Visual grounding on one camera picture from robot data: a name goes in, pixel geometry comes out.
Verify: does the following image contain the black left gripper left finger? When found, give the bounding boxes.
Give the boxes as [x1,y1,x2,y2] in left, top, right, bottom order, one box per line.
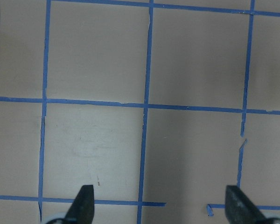
[64,185,95,224]

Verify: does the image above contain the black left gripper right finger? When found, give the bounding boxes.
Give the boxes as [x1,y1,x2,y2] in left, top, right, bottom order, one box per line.
[225,185,267,224]

